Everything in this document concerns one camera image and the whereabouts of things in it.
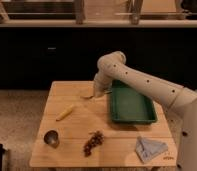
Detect dark red grape bunch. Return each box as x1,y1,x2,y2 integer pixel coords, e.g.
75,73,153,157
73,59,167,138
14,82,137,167
83,131,104,157

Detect folded grey cloth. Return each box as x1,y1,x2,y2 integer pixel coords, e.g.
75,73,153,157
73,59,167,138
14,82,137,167
135,137,168,164

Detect wooden shelf rail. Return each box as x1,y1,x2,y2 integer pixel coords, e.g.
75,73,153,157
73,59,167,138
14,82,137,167
0,0,197,28

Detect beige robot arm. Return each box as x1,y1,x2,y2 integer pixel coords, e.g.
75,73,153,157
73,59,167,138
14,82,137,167
93,51,197,171

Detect small metal cup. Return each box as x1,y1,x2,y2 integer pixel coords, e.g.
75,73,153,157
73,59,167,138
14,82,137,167
44,130,59,148

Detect wooden table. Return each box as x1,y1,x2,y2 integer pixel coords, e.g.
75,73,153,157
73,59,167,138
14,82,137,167
30,81,177,168

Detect green plastic tray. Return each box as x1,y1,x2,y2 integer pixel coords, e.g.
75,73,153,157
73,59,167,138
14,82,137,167
109,80,157,125

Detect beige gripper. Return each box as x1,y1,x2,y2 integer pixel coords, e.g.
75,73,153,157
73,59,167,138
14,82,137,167
93,74,107,98

